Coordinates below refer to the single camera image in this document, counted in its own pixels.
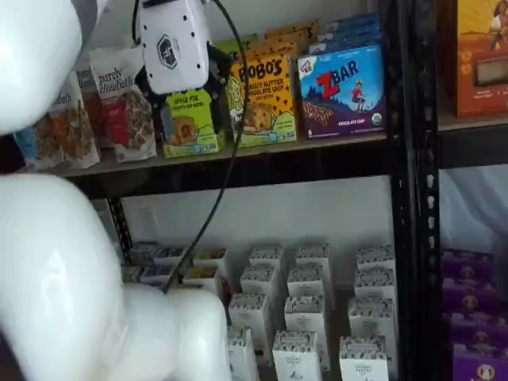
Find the purple snack box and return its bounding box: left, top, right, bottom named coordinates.
left=442, top=276, right=499, bottom=315
left=450, top=311, right=508, bottom=347
left=452, top=343, right=508, bottom=381
left=442, top=248, right=495, bottom=279

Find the orange label granola bag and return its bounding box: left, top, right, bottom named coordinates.
left=75, top=59, right=105, bottom=151
left=33, top=71, right=101, bottom=170

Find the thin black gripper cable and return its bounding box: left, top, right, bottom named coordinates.
left=131, top=0, right=144, bottom=47

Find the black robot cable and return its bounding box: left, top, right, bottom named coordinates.
left=163, top=0, right=250, bottom=294

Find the yellow Bobo's peanut butter box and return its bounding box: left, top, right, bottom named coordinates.
left=225, top=53, right=298, bottom=148
left=264, top=19, right=318, bottom=40
left=237, top=39, right=299, bottom=61
left=253, top=29, right=311, bottom=48

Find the blue Zbar snack box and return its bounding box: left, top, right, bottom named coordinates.
left=317, top=23, right=383, bottom=41
left=308, top=33, right=383, bottom=55
left=297, top=43, right=387, bottom=140
left=329, top=13, right=382, bottom=31

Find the large orange snack box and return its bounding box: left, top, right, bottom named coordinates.
left=440, top=0, right=508, bottom=118

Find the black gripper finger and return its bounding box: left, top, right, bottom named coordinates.
left=134, top=65, right=166, bottom=142
left=203, top=41, right=235, bottom=134

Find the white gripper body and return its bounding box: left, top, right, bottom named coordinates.
left=140, top=0, right=210, bottom=96

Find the white plastic sheet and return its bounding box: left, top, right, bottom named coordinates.
left=439, top=166, right=508, bottom=255

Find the red label granola bag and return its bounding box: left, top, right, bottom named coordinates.
left=89, top=48, right=158, bottom=164

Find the black metal shelf rack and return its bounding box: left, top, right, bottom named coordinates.
left=59, top=0, right=418, bottom=381

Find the white patterned carton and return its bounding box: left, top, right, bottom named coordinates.
left=356, top=244, right=396, bottom=273
left=339, top=336, right=391, bottom=381
left=225, top=325, right=261, bottom=381
left=229, top=292, right=271, bottom=339
left=272, top=329, right=323, bottom=381
left=287, top=264, right=329, bottom=299
left=295, top=242, right=331, bottom=271
left=240, top=264, right=279, bottom=302
left=354, top=267, right=398, bottom=299
left=248, top=244, right=285, bottom=275
left=284, top=295, right=329, bottom=339
left=348, top=296, right=396, bottom=339

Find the neighbouring rack shelf board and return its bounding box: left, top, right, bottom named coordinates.
left=437, top=105, right=508, bottom=133

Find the neighbouring black shelf rack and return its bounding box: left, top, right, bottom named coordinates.
left=414, top=0, right=508, bottom=381

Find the green Bobo's apple pie box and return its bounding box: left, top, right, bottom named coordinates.
left=221, top=33, right=259, bottom=51
left=162, top=89, right=227, bottom=159
left=212, top=40, right=248, bottom=60

